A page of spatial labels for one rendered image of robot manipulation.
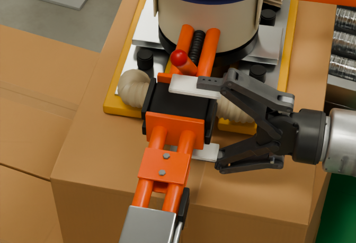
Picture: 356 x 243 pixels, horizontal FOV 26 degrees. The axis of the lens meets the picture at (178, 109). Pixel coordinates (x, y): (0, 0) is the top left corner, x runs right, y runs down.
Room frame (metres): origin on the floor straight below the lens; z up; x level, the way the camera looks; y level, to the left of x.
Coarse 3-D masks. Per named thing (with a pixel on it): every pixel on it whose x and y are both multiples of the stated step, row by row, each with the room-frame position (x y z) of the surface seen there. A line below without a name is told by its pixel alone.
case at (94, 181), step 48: (96, 96) 0.87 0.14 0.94; (96, 144) 0.77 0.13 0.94; (144, 144) 0.77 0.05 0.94; (96, 192) 0.69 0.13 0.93; (192, 192) 0.68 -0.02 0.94; (240, 192) 0.68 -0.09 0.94; (288, 192) 0.68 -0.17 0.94; (96, 240) 0.69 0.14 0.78; (192, 240) 0.65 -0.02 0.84; (240, 240) 0.64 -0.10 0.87; (288, 240) 0.62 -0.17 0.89
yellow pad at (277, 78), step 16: (288, 0) 1.08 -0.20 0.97; (272, 16) 1.01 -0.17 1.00; (288, 16) 1.04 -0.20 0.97; (288, 32) 1.00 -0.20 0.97; (288, 48) 0.96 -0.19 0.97; (240, 64) 0.92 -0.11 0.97; (256, 64) 0.92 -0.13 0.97; (272, 64) 0.92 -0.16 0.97; (288, 64) 0.93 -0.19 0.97; (272, 80) 0.88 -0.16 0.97; (224, 128) 0.79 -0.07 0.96; (240, 128) 0.79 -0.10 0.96
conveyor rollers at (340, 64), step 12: (336, 12) 1.53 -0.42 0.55; (348, 12) 1.53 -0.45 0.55; (336, 24) 1.52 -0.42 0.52; (348, 24) 1.50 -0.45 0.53; (336, 36) 1.44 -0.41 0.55; (348, 36) 1.44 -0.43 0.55; (336, 48) 1.42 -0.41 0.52; (348, 48) 1.41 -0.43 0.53; (336, 60) 1.35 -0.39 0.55; (348, 60) 1.35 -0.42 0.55; (336, 72) 1.33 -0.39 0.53; (348, 72) 1.32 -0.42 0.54
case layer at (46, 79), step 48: (0, 48) 1.40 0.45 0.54; (48, 48) 1.40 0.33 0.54; (0, 96) 1.24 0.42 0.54; (48, 96) 1.24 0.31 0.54; (0, 144) 1.09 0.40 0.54; (48, 144) 1.09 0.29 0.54; (0, 192) 0.96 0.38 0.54; (48, 192) 0.96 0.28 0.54; (0, 240) 0.84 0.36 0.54; (48, 240) 0.84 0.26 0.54
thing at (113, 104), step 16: (144, 0) 1.09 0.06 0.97; (128, 32) 1.00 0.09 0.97; (128, 48) 0.96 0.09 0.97; (144, 48) 0.96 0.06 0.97; (128, 64) 0.92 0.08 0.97; (144, 64) 0.90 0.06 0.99; (160, 64) 0.92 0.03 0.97; (112, 80) 0.89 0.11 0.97; (112, 96) 0.85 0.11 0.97; (112, 112) 0.83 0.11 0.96; (128, 112) 0.82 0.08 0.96
